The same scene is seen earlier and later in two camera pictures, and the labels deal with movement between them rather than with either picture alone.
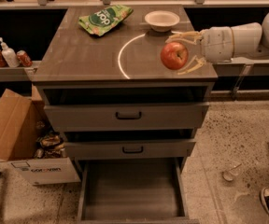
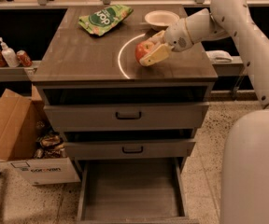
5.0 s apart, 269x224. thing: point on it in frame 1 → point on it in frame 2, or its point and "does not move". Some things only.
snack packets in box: x=49 y=146 does not move
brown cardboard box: x=14 y=124 does not move
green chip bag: x=102 y=20 does not move
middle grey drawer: x=177 y=147 does not move
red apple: x=174 y=55 → x=143 y=48
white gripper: x=216 y=45 → x=176 y=35
